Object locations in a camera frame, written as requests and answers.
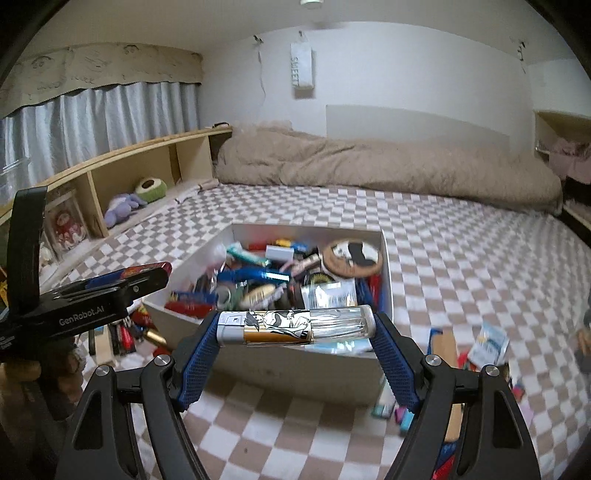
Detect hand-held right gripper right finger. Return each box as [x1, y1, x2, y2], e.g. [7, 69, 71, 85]
[372, 311, 542, 480]

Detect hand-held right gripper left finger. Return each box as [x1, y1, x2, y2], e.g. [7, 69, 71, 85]
[67, 310, 220, 480]

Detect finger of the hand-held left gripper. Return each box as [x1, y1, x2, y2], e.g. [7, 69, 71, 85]
[8, 186, 48, 324]
[46, 271, 172, 308]

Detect red patterned lighter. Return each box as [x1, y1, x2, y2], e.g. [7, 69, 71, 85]
[104, 261, 172, 280]

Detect clear cartoon lighter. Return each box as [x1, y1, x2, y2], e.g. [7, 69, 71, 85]
[216, 305, 376, 346]

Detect white cardboard box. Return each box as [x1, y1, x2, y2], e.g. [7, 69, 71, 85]
[142, 224, 394, 400]

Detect teal lighter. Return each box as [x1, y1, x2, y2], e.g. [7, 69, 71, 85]
[225, 244, 271, 268]

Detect person's left hand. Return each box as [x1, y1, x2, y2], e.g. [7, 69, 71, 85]
[0, 359, 47, 386]

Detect cream dress doll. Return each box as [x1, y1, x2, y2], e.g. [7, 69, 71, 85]
[39, 231, 58, 268]

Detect red dress doll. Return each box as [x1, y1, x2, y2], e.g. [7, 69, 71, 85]
[46, 194, 88, 254]

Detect red cigarette box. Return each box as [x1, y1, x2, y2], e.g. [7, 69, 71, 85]
[165, 290, 218, 319]

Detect clear plastic box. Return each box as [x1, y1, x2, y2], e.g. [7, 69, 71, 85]
[0, 157, 33, 204]

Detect purple plush toy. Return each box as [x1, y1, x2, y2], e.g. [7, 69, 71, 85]
[104, 193, 141, 228]

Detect green plush toy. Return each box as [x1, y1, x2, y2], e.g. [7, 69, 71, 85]
[134, 176, 168, 204]

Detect white blue medicine sachet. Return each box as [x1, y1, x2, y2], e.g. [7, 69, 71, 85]
[300, 281, 358, 310]

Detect white cartoon sachet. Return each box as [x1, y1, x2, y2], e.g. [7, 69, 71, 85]
[466, 320, 511, 370]

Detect blue metallic lighter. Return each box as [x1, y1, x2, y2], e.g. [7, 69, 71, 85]
[217, 268, 291, 283]

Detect checkered bed sheet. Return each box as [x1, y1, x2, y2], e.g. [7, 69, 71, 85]
[39, 185, 591, 480]

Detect wooden bedside shelf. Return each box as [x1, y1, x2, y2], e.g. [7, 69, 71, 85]
[0, 127, 234, 287]

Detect grey curtain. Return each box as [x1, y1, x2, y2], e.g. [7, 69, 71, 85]
[0, 80, 201, 204]

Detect clear storage box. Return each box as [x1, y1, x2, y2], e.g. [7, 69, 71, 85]
[573, 305, 591, 370]

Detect beige duvet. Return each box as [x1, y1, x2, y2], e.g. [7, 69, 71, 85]
[215, 122, 564, 213]

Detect beige cartoon valance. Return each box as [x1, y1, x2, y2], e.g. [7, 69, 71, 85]
[0, 43, 204, 118]

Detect pink clothes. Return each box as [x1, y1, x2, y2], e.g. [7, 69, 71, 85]
[538, 138, 591, 176]

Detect white hanging paper bag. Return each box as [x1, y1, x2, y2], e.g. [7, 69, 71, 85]
[290, 39, 317, 99]

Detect wooden wardrobe shelf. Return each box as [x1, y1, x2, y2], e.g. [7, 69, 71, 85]
[533, 110, 591, 241]

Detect black wall hook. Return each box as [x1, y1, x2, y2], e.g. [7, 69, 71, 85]
[510, 41, 528, 75]

